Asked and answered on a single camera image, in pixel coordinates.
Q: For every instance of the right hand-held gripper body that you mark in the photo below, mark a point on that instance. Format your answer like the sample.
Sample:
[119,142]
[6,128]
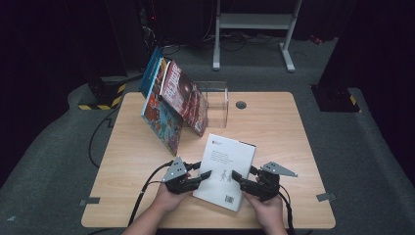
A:
[269,186]

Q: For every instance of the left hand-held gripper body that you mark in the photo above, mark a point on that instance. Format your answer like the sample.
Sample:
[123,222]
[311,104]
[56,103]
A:
[176,171]

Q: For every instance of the white paperback book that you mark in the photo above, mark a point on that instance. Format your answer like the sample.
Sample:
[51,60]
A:
[225,163]

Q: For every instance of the light blue picture book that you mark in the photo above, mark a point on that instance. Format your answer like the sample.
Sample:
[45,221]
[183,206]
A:
[163,124]

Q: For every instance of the clear acrylic book rack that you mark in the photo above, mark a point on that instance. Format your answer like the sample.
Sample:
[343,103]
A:
[217,104]

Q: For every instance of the purple and red magazine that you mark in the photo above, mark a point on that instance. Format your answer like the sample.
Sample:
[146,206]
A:
[186,98]

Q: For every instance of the dark blue monster picture book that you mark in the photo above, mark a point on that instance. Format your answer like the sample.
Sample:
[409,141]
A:
[150,70]

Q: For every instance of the person's right hand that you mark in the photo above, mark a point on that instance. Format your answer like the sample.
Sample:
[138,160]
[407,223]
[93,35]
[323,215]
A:
[270,215]

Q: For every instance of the person's left hand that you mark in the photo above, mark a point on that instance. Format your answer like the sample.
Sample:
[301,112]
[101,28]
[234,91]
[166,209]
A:
[168,200]

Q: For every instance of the grey tape piece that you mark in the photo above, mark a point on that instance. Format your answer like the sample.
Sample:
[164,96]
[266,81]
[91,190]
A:
[89,201]
[325,197]

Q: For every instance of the black yellow striped base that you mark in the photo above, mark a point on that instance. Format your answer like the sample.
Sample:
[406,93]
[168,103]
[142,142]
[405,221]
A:
[104,98]
[336,99]

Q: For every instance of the black equipment tower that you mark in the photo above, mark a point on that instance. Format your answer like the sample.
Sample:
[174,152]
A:
[137,32]

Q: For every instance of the white metal table frame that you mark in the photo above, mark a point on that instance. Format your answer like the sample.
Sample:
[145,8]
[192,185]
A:
[254,21]

